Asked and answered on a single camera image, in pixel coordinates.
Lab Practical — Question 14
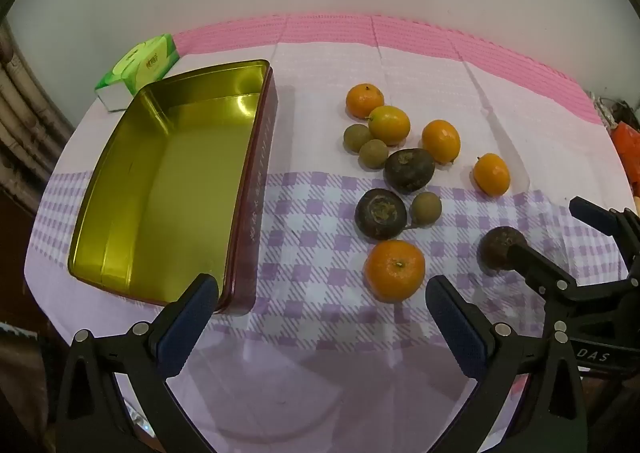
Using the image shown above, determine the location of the pink purple checked tablecloth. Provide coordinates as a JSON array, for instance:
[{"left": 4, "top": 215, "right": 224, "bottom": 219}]
[{"left": 24, "top": 13, "right": 632, "bottom": 453}]

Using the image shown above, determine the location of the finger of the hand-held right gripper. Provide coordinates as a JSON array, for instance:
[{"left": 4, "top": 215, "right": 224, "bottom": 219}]
[
  {"left": 569, "top": 196, "right": 640, "bottom": 280},
  {"left": 506, "top": 243, "right": 640, "bottom": 335}
]

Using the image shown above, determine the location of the brown longan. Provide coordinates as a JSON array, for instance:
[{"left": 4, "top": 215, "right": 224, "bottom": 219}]
[
  {"left": 343, "top": 124, "right": 373, "bottom": 153},
  {"left": 410, "top": 192, "right": 443, "bottom": 227},
  {"left": 358, "top": 139, "right": 389, "bottom": 173}
]

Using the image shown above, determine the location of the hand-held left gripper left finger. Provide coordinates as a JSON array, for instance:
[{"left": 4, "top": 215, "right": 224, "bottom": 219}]
[{"left": 54, "top": 273, "right": 221, "bottom": 453}]

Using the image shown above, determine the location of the gold rectangular tin box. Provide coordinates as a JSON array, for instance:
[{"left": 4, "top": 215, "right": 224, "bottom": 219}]
[{"left": 67, "top": 59, "right": 275, "bottom": 316}]

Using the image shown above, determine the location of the dark brown water chestnut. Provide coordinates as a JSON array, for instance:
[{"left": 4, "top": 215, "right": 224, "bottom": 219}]
[
  {"left": 478, "top": 226, "right": 526, "bottom": 274},
  {"left": 354, "top": 188, "right": 407, "bottom": 241},
  {"left": 383, "top": 148, "right": 436, "bottom": 195}
]

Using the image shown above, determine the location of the red orange packet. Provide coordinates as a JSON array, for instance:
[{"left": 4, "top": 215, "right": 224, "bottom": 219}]
[{"left": 610, "top": 122, "right": 640, "bottom": 194}]

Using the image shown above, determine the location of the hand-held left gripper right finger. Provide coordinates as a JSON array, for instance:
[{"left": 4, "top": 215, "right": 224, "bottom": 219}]
[{"left": 425, "top": 274, "right": 589, "bottom": 453}]

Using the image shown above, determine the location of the small orange tangerine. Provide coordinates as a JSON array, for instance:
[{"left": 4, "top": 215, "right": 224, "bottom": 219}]
[
  {"left": 421, "top": 120, "right": 461, "bottom": 165},
  {"left": 346, "top": 83, "right": 385, "bottom": 119},
  {"left": 472, "top": 153, "right": 511, "bottom": 197}
]

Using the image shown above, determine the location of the green tissue pack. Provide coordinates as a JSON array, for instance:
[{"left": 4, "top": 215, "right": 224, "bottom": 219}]
[{"left": 94, "top": 33, "right": 180, "bottom": 112}]

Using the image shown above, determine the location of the beige patterned curtain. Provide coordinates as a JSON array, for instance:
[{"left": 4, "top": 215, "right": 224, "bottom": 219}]
[{"left": 0, "top": 23, "right": 76, "bottom": 204}]

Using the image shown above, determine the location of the large orange tangerine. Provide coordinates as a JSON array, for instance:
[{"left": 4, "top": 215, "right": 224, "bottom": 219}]
[{"left": 363, "top": 239, "right": 426, "bottom": 304}]

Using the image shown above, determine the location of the yellowish orange tangerine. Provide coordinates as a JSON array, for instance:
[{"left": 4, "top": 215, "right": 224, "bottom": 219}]
[{"left": 368, "top": 105, "right": 411, "bottom": 147}]

